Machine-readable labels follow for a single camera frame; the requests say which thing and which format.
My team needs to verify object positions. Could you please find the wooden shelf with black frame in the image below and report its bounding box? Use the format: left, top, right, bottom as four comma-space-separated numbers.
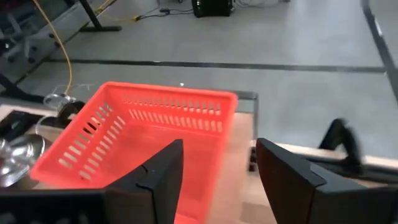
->
206, 91, 277, 224

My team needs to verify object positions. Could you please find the black floor case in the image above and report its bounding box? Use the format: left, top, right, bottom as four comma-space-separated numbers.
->
191, 0, 234, 18

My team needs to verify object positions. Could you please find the yellow cable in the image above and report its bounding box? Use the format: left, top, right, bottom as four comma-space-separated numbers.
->
32, 0, 73, 95

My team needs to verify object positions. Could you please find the red plastic basket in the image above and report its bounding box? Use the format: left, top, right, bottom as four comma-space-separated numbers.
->
30, 81, 239, 224

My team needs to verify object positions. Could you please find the white shade silver table lamp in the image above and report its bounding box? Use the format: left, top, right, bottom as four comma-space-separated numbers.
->
0, 133, 47, 188

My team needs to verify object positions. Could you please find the black stand leg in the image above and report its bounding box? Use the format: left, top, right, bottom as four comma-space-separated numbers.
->
79, 0, 123, 32

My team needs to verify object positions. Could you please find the black flat floor bar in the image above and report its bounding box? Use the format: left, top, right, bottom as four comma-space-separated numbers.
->
0, 73, 45, 104

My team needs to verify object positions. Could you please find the black table clamp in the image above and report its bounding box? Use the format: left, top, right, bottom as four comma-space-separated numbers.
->
318, 118, 364, 167

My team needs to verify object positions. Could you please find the black floor cable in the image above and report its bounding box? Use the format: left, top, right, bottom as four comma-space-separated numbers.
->
136, 7, 193, 20

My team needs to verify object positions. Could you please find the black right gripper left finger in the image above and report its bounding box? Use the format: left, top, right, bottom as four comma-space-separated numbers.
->
104, 138, 185, 224

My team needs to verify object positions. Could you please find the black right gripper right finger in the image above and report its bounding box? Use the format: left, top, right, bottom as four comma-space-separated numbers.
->
255, 138, 328, 224

